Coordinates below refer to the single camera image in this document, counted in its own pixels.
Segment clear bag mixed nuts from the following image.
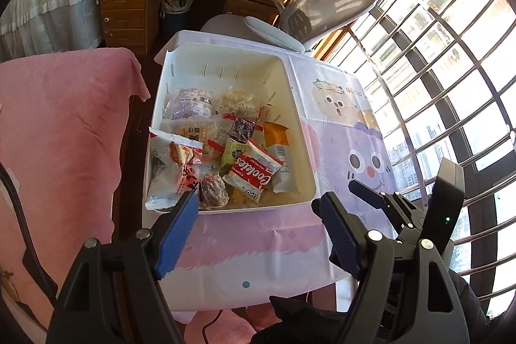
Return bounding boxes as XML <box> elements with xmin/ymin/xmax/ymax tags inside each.
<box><xmin>199</xmin><ymin>172</ymin><xmax>230</xmax><ymax>211</ymax></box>

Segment green seaweed snack packet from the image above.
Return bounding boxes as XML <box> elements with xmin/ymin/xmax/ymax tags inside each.
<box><xmin>219</xmin><ymin>137</ymin><xmax>247</xmax><ymax>176</ymax></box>

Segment yellow cake snack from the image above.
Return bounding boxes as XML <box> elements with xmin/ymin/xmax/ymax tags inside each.
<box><xmin>177</xmin><ymin>123</ymin><xmax>211</xmax><ymax>143</ymax></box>

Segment red cookie snack packet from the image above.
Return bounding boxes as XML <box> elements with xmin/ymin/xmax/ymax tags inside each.
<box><xmin>222</xmin><ymin>139</ymin><xmax>283</xmax><ymax>203</ymax></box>

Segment orange white snack bar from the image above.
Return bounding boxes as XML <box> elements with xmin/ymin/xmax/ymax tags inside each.
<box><xmin>263</xmin><ymin>121</ymin><xmax>298</xmax><ymax>194</ymax></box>

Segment clear bag puffed rice snack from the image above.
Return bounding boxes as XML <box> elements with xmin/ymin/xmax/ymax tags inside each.
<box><xmin>216</xmin><ymin>85</ymin><xmax>261</xmax><ymax>121</ymax></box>

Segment white red chip bag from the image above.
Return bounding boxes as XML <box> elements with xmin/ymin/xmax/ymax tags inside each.
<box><xmin>145</xmin><ymin>128</ymin><xmax>203</xmax><ymax>211</ymax></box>

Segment cartoon monster tablecloth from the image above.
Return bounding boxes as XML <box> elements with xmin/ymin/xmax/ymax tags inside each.
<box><xmin>151</xmin><ymin>31</ymin><xmax>395</xmax><ymax>312</ymax></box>

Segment white plastic storage bin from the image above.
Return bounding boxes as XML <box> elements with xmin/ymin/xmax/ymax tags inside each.
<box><xmin>144</xmin><ymin>43</ymin><xmax>316</xmax><ymax>213</ymax></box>

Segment purple white snack pouch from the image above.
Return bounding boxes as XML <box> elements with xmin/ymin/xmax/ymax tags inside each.
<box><xmin>164</xmin><ymin>88</ymin><xmax>214</xmax><ymax>120</ymax></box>

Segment pink blanket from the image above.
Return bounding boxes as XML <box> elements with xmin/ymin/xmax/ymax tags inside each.
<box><xmin>0</xmin><ymin>47</ymin><xmax>152</xmax><ymax>329</ymax></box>

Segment grey office chair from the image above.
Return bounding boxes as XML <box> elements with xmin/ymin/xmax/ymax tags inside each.
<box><xmin>201</xmin><ymin>0</ymin><xmax>376</xmax><ymax>53</ymax></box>

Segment white lace covered bed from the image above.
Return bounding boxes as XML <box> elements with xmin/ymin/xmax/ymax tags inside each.
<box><xmin>1</xmin><ymin>0</ymin><xmax>103</xmax><ymax>62</ymax></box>

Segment black cable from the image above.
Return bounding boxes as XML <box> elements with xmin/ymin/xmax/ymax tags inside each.
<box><xmin>0</xmin><ymin>161</ymin><xmax>60</xmax><ymax>308</ymax></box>

